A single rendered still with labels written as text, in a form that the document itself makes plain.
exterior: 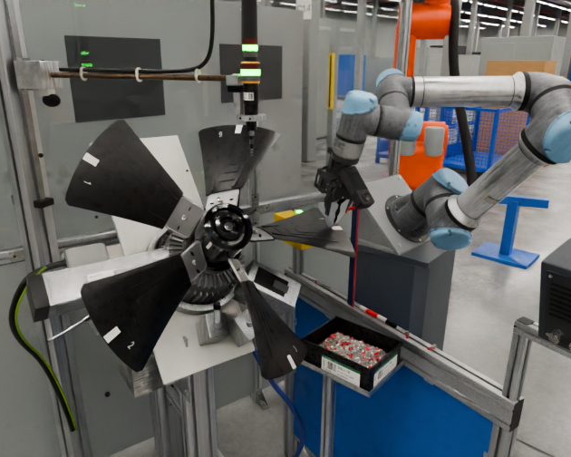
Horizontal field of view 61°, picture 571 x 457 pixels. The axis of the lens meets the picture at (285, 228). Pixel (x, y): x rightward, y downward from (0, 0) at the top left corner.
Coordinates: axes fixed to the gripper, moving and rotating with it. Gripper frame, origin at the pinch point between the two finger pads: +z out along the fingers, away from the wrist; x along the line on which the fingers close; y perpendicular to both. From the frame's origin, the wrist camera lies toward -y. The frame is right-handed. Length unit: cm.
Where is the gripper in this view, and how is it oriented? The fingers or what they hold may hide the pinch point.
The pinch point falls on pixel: (333, 224)
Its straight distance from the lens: 131.1
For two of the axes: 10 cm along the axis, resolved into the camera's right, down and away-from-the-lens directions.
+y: -5.4, -5.4, 6.4
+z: -1.8, 8.2, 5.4
